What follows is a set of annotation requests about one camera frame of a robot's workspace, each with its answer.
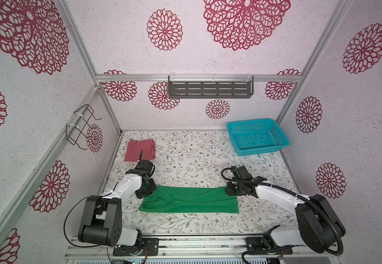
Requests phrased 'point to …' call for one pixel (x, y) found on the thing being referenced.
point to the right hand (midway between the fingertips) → (227, 187)
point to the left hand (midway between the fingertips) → (149, 194)
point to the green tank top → (164, 199)
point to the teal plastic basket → (257, 137)
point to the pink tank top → (135, 147)
